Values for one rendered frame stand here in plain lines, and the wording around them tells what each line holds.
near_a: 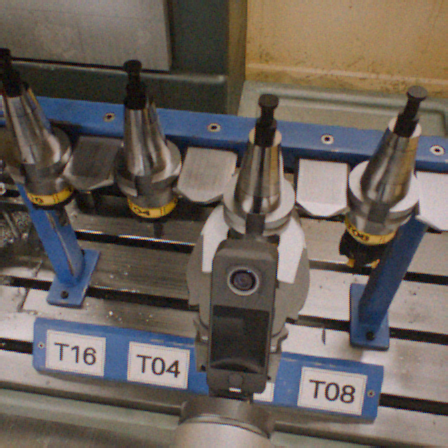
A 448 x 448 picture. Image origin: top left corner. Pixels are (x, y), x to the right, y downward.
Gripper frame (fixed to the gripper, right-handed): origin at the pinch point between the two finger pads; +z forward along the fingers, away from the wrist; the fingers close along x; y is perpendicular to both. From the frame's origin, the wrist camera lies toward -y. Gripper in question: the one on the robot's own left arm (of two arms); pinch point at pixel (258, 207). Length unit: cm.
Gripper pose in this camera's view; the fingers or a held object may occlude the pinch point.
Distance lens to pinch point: 49.2
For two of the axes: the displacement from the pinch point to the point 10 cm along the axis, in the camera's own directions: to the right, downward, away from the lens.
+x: 9.9, 1.3, -0.8
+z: 1.5, -7.8, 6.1
